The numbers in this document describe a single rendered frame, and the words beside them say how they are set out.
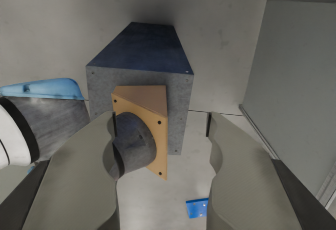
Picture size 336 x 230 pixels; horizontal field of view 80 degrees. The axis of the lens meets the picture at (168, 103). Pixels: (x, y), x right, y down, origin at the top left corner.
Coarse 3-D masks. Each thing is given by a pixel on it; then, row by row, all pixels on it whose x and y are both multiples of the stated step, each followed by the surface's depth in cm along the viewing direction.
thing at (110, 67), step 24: (144, 24) 138; (120, 48) 74; (144, 48) 78; (168, 48) 82; (96, 72) 55; (120, 72) 56; (144, 72) 56; (168, 72) 56; (192, 72) 58; (96, 96) 59; (168, 96) 60; (168, 120) 64; (168, 144) 68
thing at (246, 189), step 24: (216, 120) 11; (216, 144) 9; (240, 144) 9; (216, 168) 10; (240, 168) 8; (264, 168) 8; (216, 192) 7; (240, 192) 7; (264, 192) 7; (216, 216) 6; (240, 216) 6; (264, 216) 6; (288, 216) 6
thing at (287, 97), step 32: (288, 32) 111; (320, 32) 89; (256, 64) 147; (288, 64) 111; (320, 64) 89; (256, 96) 147; (288, 96) 110; (320, 96) 89; (288, 128) 110; (320, 128) 88; (288, 160) 110; (320, 160) 88
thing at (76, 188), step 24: (96, 120) 11; (72, 144) 9; (96, 144) 9; (48, 168) 8; (72, 168) 8; (96, 168) 8; (48, 192) 7; (72, 192) 7; (96, 192) 7; (48, 216) 6; (72, 216) 6; (96, 216) 6
